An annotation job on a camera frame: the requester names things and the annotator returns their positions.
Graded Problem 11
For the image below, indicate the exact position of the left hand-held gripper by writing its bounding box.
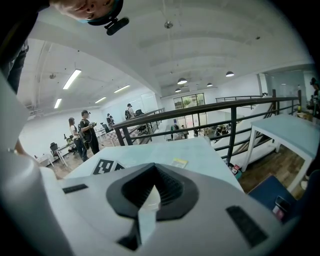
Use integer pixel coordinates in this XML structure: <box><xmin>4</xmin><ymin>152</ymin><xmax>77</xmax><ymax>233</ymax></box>
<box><xmin>92</xmin><ymin>158</ymin><xmax>126</xmax><ymax>176</ymax></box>

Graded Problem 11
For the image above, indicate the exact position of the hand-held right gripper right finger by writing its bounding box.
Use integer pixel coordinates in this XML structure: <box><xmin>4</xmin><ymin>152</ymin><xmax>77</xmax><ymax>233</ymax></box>
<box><xmin>142</xmin><ymin>162</ymin><xmax>283</xmax><ymax>256</ymax></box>

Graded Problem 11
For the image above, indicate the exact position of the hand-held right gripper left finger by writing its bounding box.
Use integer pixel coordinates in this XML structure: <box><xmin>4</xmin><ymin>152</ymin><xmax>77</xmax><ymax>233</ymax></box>
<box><xmin>49</xmin><ymin>162</ymin><xmax>156</xmax><ymax>256</ymax></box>

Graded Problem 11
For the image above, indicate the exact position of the white plate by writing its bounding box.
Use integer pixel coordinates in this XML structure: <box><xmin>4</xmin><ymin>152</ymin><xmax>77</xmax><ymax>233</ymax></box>
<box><xmin>141</xmin><ymin>185</ymin><xmax>161</xmax><ymax>211</ymax></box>

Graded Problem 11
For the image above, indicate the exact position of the red white small box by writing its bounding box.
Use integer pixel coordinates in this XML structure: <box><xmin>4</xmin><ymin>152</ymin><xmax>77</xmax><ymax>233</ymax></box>
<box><xmin>230</xmin><ymin>163</ymin><xmax>243</xmax><ymax>180</ymax></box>

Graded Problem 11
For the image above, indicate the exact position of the white desk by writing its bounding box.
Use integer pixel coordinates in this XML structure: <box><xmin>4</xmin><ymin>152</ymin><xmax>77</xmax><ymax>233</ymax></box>
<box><xmin>56</xmin><ymin>143</ymin><xmax>76</xmax><ymax>167</ymax></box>

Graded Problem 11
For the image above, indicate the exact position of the clear packet with yellow label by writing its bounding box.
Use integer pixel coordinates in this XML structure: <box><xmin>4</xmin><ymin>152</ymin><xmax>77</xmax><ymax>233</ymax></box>
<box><xmin>171</xmin><ymin>157</ymin><xmax>189</xmax><ymax>167</ymax></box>

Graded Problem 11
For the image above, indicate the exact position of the pink checkered table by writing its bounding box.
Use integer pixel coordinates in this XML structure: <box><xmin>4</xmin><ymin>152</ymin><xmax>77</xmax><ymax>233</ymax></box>
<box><xmin>106</xmin><ymin>124</ymin><xmax>163</xmax><ymax>147</ymax></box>

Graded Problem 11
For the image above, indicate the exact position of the blue chair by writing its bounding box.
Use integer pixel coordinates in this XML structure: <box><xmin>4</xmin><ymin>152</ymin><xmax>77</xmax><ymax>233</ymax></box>
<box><xmin>247</xmin><ymin>174</ymin><xmax>301</xmax><ymax>224</ymax></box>

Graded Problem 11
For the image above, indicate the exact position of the black office chair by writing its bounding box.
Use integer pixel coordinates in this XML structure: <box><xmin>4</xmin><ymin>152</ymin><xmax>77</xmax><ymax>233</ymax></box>
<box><xmin>49</xmin><ymin>141</ymin><xmax>60</xmax><ymax>158</ymax></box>

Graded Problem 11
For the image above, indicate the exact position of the light blue flowered tablecloth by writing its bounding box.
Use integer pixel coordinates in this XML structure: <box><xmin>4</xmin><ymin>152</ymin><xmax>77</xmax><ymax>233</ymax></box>
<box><xmin>63</xmin><ymin>136</ymin><xmax>245</xmax><ymax>194</ymax></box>

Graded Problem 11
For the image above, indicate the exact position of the black phone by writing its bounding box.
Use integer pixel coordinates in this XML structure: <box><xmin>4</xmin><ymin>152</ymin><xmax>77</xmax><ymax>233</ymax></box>
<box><xmin>274</xmin><ymin>195</ymin><xmax>291</xmax><ymax>212</ymax></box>

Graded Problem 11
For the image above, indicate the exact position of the black metal railing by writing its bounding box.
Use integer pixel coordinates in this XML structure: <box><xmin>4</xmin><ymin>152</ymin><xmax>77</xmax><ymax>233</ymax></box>
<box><xmin>112</xmin><ymin>89</ymin><xmax>302</xmax><ymax>161</ymax></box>
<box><xmin>215</xmin><ymin>95</ymin><xmax>264</xmax><ymax>104</ymax></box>

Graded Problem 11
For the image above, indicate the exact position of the glass entrance door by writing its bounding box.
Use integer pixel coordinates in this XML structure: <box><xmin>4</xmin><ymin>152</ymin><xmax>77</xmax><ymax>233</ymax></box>
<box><xmin>173</xmin><ymin>93</ymin><xmax>207</xmax><ymax>128</ymax></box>

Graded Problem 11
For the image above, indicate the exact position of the white table with blue top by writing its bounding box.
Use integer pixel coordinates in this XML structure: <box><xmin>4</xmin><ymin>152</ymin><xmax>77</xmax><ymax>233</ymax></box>
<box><xmin>241</xmin><ymin>114</ymin><xmax>320</xmax><ymax>194</ymax></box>

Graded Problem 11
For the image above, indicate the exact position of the person's head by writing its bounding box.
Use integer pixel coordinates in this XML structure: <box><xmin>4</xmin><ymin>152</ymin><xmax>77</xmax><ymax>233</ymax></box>
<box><xmin>48</xmin><ymin>0</ymin><xmax>125</xmax><ymax>26</ymax></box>

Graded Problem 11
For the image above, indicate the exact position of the person's black shirt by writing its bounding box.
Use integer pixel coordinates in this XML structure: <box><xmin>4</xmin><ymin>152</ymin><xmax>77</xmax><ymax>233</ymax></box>
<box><xmin>0</xmin><ymin>0</ymin><xmax>52</xmax><ymax>94</ymax></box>

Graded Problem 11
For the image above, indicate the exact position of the black head-worn camera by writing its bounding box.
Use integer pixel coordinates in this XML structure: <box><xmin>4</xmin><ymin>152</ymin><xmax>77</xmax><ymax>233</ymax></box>
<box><xmin>103</xmin><ymin>16</ymin><xmax>131</xmax><ymax>37</ymax></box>

